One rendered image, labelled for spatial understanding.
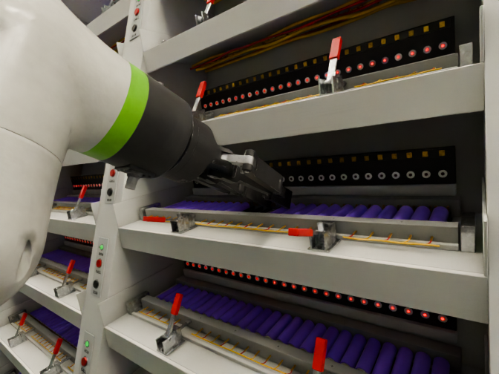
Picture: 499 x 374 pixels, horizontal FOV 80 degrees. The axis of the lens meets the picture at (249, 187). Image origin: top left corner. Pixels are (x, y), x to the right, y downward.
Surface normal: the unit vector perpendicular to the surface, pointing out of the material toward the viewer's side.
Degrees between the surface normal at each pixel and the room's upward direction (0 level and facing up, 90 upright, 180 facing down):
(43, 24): 83
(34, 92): 89
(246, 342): 112
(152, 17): 90
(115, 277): 90
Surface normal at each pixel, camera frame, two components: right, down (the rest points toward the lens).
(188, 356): -0.14, -0.98
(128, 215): 0.79, -0.01
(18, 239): 0.99, 0.01
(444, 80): -0.59, 0.22
